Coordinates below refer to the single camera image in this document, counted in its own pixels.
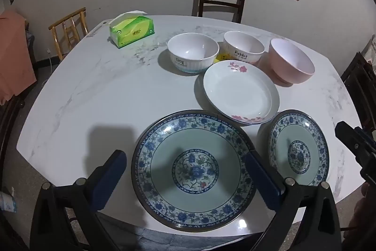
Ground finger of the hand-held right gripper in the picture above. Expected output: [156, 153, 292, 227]
[335, 121, 376, 181]

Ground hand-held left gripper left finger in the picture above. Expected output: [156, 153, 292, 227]
[29, 149, 127, 251]

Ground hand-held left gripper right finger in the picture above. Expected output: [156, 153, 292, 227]
[245, 150, 343, 251]

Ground small blue floral plate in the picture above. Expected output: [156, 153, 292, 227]
[269, 110, 330, 192]

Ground large blue floral plate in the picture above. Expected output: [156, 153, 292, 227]
[131, 110, 257, 232]

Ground white plate with pink flowers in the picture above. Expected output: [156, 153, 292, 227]
[203, 60, 280, 125]

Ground pink bowl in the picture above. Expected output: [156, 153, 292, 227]
[269, 38, 316, 84]

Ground white bowl with yellow base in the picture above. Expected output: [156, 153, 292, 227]
[223, 31, 266, 65]

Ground white bowl with blue base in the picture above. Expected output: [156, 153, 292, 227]
[167, 33, 220, 74]

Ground dark wooden rack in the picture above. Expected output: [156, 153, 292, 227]
[341, 52, 376, 128]

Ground printed plastic bag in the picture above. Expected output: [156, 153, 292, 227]
[363, 35, 376, 69]

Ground white crumpled packet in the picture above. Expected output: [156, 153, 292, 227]
[0, 192, 16, 212]

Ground round yellow warning sticker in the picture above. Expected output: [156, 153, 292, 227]
[213, 51, 232, 63]

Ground green tissue box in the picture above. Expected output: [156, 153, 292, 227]
[109, 10, 155, 49]

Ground pink cloth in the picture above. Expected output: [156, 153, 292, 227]
[0, 10, 37, 106]

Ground bamboo chair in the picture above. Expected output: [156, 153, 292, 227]
[48, 7, 89, 61]

